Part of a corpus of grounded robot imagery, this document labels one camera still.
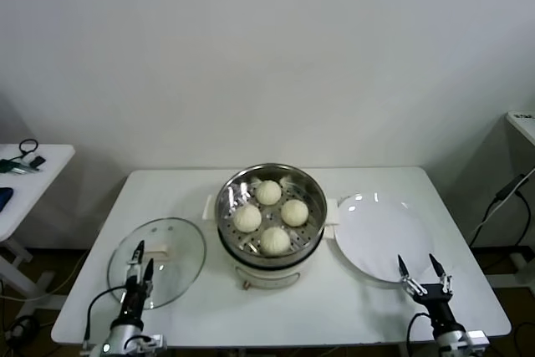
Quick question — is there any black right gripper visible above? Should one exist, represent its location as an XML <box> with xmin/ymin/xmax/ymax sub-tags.
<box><xmin>396</xmin><ymin>252</ymin><xmax>456</xmax><ymax>331</ymax></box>

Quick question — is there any white power cable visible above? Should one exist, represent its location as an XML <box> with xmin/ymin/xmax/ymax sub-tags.
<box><xmin>467</xmin><ymin>168</ymin><xmax>535</xmax><ymax>247</ymax></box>

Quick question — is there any black power adapter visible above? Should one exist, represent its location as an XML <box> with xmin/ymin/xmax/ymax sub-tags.
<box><xmin>495</xmin><ymin>172</ymin><xmax>528</xmax><ymax>204</ymax></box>

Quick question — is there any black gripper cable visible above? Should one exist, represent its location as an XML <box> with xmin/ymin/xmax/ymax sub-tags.
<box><xmin>83</xmin><ymin>285</ymin><xmax>129</xmax><ymax>344</ymax></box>
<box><xmin>406</xmin><ymin>313</ymin><xmax>436</xmax><ymax>357</ymax></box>

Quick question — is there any thin black power cable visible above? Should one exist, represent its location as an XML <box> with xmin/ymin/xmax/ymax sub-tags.
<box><xmin>487</xmin><ymin>191</ymin><xmax>532</xmax><ymax>274</ymax></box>

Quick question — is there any white round plate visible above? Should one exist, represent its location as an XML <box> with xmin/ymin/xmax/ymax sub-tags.
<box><xmin>333</xmin><ymin>191</ymin><xmax>435</xmax><ymax>287</ymax></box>

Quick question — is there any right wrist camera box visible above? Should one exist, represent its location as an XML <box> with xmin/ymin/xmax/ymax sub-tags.
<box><xmin>457</xmin><ymin>329</ymin><xmax>489</xmax><ymax>349</ymax></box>

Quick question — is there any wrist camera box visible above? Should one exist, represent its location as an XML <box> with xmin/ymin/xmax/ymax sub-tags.
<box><xmin>457</xmin><ymin>329</ymin><xmax>489</xmax><ymax>349</ymax></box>
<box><xmin>125</xmin><ymin>333</ymin><xmax>167</xmax><ymax>352</ymax></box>

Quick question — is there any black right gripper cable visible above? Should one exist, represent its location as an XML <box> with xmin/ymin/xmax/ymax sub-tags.
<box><xmin>406</xmin><ymin>313</ymin><xmax>436</xmax><ymax>357</ymax></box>

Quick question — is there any stainless steel steamer basket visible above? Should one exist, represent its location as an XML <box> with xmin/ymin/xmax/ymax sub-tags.
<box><xmin>202</xmin><ymin>163</ymin><xmax>339</xmax><ymax>258</ymax></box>

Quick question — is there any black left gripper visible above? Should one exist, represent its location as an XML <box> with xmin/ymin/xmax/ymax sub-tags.
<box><xmin>120</xmin><ymin>240</ymin><xmax>155</xmax><ymax>323</ymax></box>

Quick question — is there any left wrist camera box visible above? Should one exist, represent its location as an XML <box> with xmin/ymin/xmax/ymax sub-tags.
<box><xmin>125</xmin><ymin>333</ymin><xmax>167</xmax><ymax>352</ymax></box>

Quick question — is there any white table foot frame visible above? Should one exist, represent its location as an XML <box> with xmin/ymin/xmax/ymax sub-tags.
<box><xmin>18</xmin><ymin>293</ymin><xmax>68</xmax><ymax>320</ymax></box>

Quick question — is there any glass lid with cream handle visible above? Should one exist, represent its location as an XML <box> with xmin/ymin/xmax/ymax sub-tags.
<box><xmin>106</xmin><ymin>217</ymin><xmax>208</xmax><ymax>311</ymax></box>

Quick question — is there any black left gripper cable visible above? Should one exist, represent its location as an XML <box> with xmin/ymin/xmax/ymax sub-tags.
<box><xmin>83</xmin><ymin>285</ymin><xmax>129</xmax><ymax>344</ymax></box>

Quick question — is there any cream floor cable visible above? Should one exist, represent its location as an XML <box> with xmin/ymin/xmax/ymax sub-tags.
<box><xmin>0</xmin><ymin>247</ymin><xmax>91</xmax><ymax>303</ymax></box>

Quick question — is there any white steamed baozi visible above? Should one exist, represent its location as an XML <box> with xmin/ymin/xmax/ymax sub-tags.
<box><xmin>232</xmin><ymin>204</ymin><xmax>263</xmax><ymax>233</ymax></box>
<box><xmin>280</xmin><ymin>199</ymin><xmax>310</xmax><ymax>227</ymax></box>
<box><xmin>259</xmin><ymin>226</ymin><xmax>292</xmax><ymax>257</ymax></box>
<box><xmin>254</xmin><ymin>180</ymin><xmax>283</xmax><ymax>207</ymax></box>

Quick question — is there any black floor cable bundle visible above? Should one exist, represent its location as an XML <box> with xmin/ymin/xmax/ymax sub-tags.
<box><xmin>2</xmin><ymin>314</ymin><xmax>41</xmax><ymax>344</ymax></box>

